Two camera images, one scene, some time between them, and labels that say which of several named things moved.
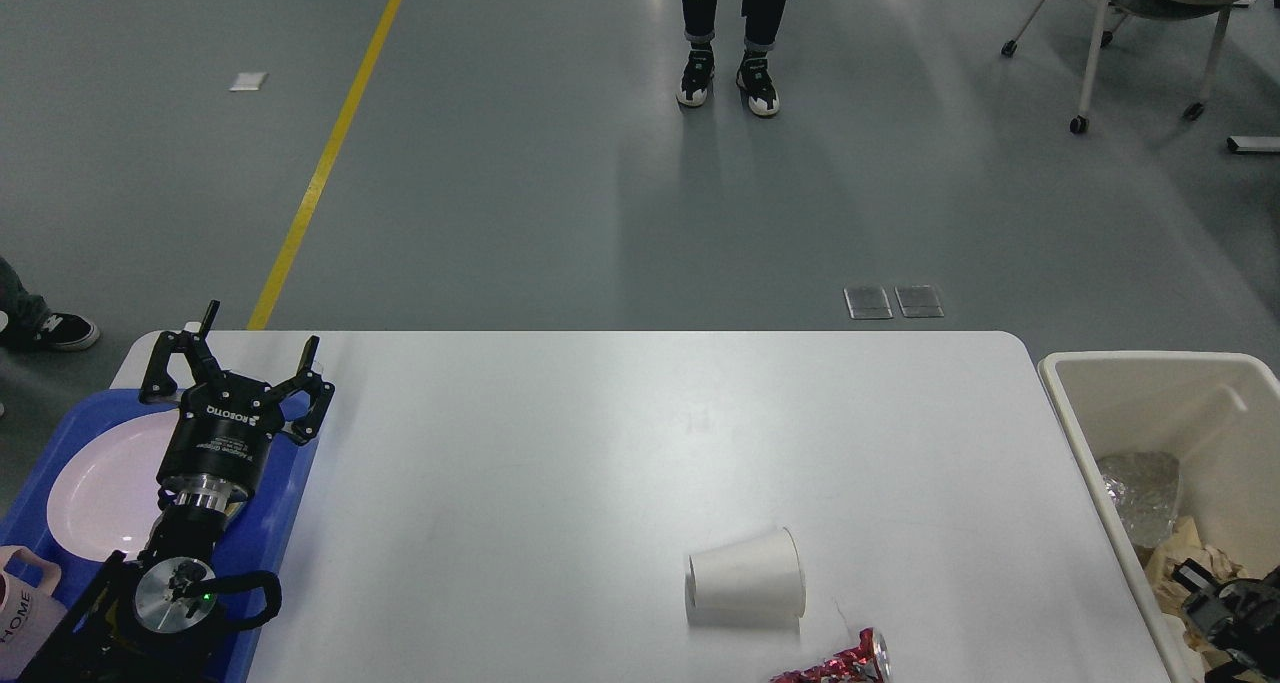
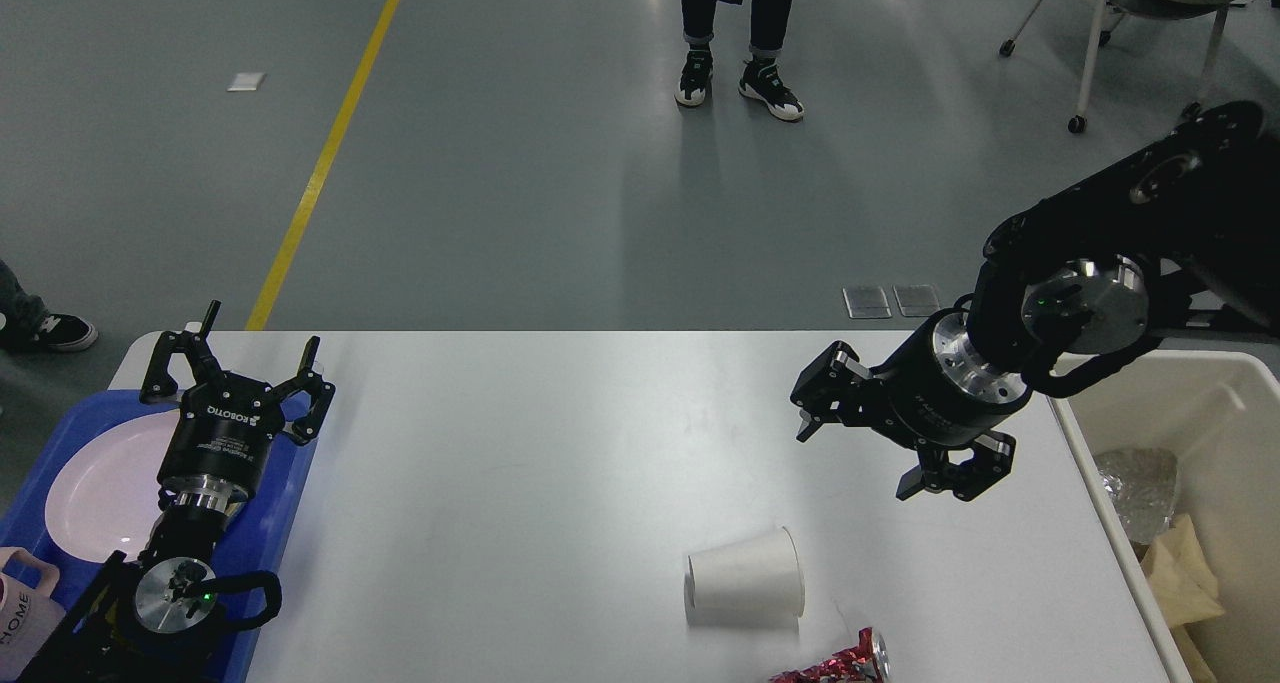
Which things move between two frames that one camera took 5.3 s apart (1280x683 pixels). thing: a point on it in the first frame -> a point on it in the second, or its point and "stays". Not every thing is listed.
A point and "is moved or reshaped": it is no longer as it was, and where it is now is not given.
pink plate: [106, 497] stays
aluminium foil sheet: [1145, 487] stays
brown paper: [1185, 543] is moved or reshaped
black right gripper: [1256, 624] -> [935, 391]
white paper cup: [754, 584] stays
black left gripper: [220, 437] stays
